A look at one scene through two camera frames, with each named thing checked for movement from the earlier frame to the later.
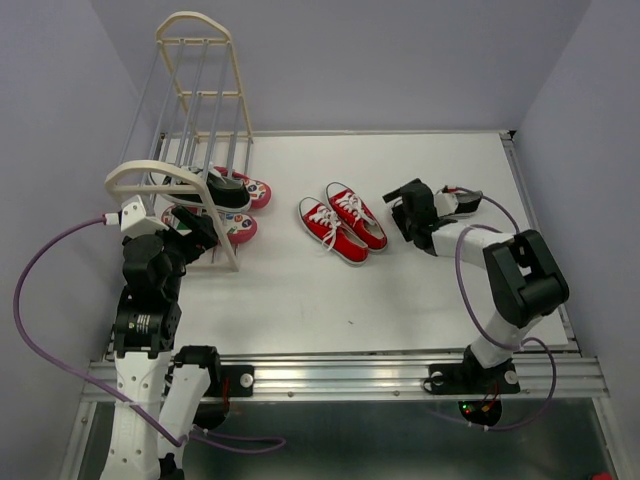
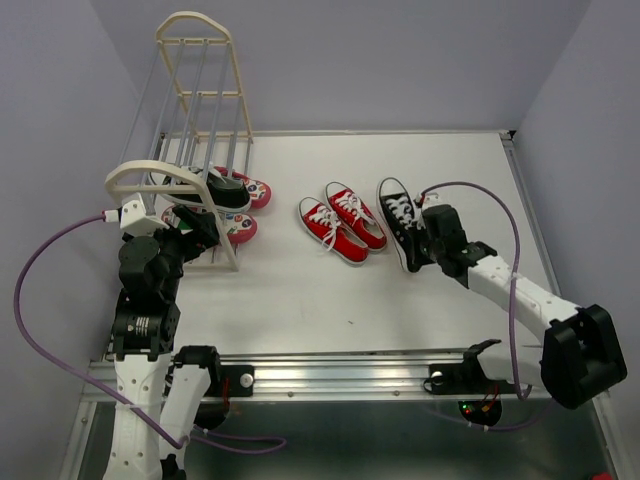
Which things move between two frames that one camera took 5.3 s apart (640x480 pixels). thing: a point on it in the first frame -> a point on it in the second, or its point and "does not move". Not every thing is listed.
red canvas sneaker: [352, 209] does not move
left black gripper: [203, 234] does not move
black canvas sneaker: [451, 205] -> [404, 219]
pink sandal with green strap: [238, 227] does not move
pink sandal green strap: [259, 193] does not move
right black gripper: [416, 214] -> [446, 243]
